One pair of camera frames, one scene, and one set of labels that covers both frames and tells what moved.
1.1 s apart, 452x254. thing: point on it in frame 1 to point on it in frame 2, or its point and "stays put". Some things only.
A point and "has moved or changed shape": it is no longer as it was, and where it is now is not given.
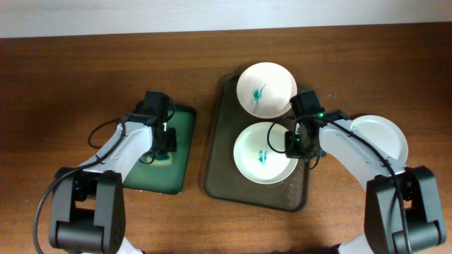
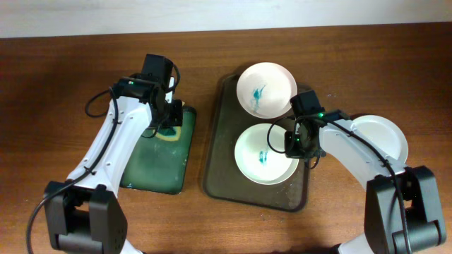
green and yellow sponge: x=157 y=161 has moved or changed shape
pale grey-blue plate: x=384 y=135 stays put
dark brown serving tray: x=222 y=180 stays put
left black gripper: x=173 y=147 to x=178 y=119
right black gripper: x=289 y=137 stays put
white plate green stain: x=260 y=154 stays put
